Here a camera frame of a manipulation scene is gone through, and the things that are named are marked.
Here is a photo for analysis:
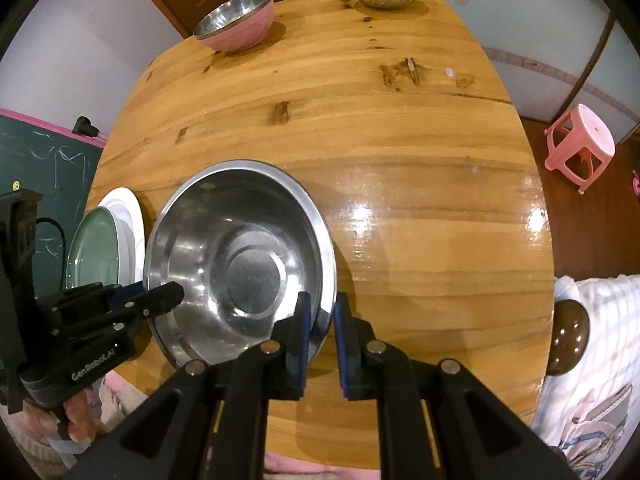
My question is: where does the large steel bowl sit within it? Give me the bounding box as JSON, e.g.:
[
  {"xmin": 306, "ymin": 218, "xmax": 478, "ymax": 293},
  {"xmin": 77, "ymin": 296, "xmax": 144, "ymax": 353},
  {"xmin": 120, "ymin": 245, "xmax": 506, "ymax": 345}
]
[{"xmin": 142, "ymin": 160, "xmax": 337, "ymax": 368}]

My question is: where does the person's left hand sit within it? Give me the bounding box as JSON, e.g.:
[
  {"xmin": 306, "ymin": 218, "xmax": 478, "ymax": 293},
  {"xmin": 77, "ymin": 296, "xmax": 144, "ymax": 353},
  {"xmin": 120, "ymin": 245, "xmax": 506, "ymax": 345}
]
[{"xmin": 22, "ymin": 385, "xmax": 96, "ymax": 443}]

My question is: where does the white plate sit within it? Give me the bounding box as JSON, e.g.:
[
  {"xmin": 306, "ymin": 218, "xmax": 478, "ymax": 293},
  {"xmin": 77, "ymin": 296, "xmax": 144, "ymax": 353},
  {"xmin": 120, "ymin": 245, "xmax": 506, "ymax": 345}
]
[{"xmin": 97, "ymin": 186, "xmax": 146, "ymax": 286}]

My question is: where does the wooden chair knob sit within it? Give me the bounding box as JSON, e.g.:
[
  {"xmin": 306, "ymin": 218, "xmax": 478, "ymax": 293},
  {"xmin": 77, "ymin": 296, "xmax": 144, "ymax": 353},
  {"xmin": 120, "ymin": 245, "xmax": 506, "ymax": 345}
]
[{"xmin": 547, "ymin": 299, "xmax": 592, "ymax": 376}]

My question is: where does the green plate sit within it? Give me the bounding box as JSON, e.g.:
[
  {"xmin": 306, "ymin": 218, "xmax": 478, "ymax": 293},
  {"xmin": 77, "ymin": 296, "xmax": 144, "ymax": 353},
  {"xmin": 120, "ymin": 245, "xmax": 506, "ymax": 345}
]
[{"xmin": 66, "ymin": 207, "xmax": 121, "ymax": 291}]

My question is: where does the black cable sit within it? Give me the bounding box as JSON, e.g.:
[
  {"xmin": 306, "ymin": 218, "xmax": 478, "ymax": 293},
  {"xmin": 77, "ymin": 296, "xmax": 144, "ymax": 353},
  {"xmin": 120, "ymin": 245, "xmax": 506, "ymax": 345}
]
[{"xmin": 35, "ymin": 216, "xmax": 66, "ymax": 261}]

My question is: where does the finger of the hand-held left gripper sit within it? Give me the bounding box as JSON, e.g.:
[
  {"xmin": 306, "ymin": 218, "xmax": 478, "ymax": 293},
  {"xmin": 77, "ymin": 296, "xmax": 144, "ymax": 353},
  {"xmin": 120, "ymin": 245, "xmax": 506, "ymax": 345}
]
[
  {"xmin": 50, "ymin": 281, "xmax": 185, "ymax": 347},
  {"xmin": 37, "ymin": 281, "xmax": 147, "ymax": 316}
]

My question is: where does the green chalkboard with pink frame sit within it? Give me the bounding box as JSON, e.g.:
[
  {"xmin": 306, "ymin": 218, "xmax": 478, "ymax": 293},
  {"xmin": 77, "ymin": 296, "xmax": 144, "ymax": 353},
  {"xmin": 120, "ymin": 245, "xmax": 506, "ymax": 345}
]
[{"xmin": 0, "ymin": 107, "xmax": 110, "ymax": 286}]

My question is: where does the checked white cloth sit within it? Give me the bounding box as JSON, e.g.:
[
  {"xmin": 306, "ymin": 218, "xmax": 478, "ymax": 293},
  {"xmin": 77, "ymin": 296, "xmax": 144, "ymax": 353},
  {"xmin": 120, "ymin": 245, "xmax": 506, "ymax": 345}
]
[{"xmin": 530, "ymin": 274, "xmax": 640, "ymax": 480}]

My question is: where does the pink plastic stool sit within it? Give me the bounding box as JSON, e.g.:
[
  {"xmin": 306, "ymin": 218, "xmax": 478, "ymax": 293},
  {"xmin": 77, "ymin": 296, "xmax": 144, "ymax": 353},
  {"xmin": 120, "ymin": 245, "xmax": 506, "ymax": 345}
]
[{"xmin": 544, "ymin": 103, "xmax": 616, "ymax": 195}]

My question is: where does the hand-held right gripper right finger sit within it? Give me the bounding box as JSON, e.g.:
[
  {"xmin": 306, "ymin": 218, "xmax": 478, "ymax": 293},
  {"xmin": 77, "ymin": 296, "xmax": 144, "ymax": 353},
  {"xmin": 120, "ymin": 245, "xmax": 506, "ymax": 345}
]
[{"xmin": 334, "ymin": 291, "xmax": 581, "ymax": 480}]

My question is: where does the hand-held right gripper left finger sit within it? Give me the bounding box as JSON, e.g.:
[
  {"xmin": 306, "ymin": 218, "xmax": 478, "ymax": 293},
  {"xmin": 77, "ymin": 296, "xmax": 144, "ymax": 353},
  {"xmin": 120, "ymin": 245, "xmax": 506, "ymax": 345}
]
[{"xmin": 62, "ymin": 291, "xmax": 313, "ymax": 480}]

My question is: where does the pink bowl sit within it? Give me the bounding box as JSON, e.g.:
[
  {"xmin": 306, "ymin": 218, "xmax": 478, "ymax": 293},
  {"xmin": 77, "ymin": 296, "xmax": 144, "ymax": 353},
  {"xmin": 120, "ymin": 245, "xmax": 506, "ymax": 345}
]
[{"xmin": 192, "ymin": 0, "xmax": 276, "ymax": 53}]

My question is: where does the pale blue sliding wardrobe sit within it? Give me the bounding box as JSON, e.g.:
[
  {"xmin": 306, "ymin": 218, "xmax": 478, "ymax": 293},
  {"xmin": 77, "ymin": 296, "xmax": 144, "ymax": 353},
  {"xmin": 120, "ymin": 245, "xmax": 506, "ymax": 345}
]
[{"xmin": 432, "ymin": 0, "xmax": 640, "ymax": 146}]

